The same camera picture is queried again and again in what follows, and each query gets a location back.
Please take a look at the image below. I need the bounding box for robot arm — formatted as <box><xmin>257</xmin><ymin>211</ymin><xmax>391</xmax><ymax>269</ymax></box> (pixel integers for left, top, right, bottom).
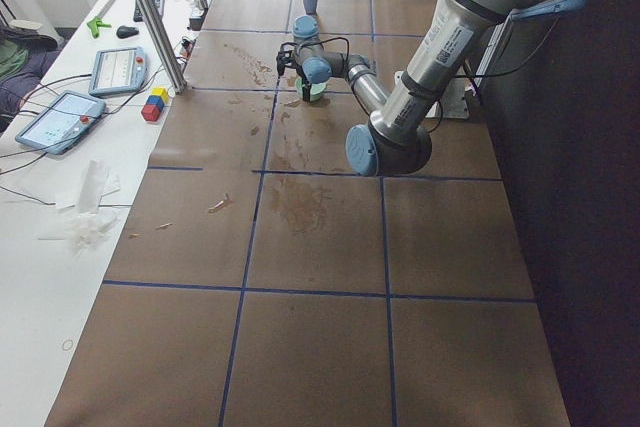
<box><xmin>276</xmin><ymin>0</ymin><xmax>586</xmax><ymax>176</ymax></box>

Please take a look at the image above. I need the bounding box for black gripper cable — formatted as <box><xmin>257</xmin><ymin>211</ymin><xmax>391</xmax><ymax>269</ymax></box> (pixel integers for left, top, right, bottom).
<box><xmin>279</xmin><ymin>36</ymin><xmax>351</xmax><ymax>68</ymax></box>

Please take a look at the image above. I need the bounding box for yellow cube block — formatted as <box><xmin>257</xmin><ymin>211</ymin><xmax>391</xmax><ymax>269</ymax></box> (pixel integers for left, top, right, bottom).
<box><xmin>151</xmin><ymin>87</ymin><xmax>169</xmax><ymax>103</ymax></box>

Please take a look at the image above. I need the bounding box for black computer mouse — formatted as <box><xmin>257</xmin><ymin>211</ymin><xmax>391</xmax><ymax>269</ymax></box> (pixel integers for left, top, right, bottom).
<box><xmin>116</xmin><ymin>25</ymin><xmax>139</xmax><ymax>39</ymax></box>

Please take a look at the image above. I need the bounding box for crumpled white tissue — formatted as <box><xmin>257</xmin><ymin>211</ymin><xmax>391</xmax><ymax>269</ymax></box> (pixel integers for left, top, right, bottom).
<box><xmin>35</xmin><ymin>160</ymin><xmax>120</xmax><ymax>263</ymax></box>

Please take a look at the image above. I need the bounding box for aluminium frame post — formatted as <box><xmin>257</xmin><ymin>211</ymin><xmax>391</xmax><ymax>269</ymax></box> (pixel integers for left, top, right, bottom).
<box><xmin>136</xmin><ymin>0</ymin><xmax>187</xmax><ymax>94</ymax></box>

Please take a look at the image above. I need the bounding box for near teach pendant tablet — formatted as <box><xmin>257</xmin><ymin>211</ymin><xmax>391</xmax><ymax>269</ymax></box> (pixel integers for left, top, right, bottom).
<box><xmin>15</xmin><ymin>91</ymin><xmax>106</xmax><ymax>155</ymax></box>

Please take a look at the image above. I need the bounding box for blue cube block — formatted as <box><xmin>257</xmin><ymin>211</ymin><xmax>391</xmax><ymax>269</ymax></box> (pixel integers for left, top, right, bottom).
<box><xmin>147</xmin><ymin>95</ymin><xmax>167</xmax><ymax>110</ymax></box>

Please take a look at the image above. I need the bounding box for metal cup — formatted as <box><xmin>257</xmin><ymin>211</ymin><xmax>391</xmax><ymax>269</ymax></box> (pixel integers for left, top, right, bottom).
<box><xmin>194</xmin><ymin>0</ymin><xmax>208</xmax><ymax>11</ymax></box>

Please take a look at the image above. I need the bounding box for green plastic tool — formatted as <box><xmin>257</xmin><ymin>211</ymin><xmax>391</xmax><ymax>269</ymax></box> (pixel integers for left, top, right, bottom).
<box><xmin>86</xmin><ymin>16</ymin><xmax>112</xmax><ymax>39</ymax></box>

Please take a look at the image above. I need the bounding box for red cube block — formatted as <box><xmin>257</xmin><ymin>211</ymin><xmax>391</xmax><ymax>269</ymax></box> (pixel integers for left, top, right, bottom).
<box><xmin>141</xmin><ymin>100</ymin><xmax>163</xmax><ymax>122</ymax></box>

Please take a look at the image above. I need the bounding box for far teach pendant tablet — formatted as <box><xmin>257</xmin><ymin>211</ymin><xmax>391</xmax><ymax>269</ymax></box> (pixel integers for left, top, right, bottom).
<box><xmin>88</xmin><ymin>47</ymin><xmax>147</xmax><ymax>98</ymax></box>

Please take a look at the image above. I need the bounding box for teach pendant tablet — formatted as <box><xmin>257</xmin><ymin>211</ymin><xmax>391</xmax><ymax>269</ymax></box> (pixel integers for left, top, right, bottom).
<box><xmin>88</xmin><ymin>47</ymin><xmax>147</xmax><ymax>98</ymax></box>
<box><xmin>15</xmin><ymin>91</ymin><xmax>106</xmax><ymax>155</ymax></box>

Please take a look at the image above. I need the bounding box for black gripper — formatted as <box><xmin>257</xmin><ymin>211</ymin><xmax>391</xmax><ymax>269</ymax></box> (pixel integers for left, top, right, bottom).
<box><xmin>276</xmin><ymin>42</ymin><xmax>310</xmax><ymax>101</ymax></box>

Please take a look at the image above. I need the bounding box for light green bowl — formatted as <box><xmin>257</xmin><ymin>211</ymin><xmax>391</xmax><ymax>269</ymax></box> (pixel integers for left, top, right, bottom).
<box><xmin>295</xmin><ymin>77</ymin><xmax>327</xmax><ymax>102</ymax></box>

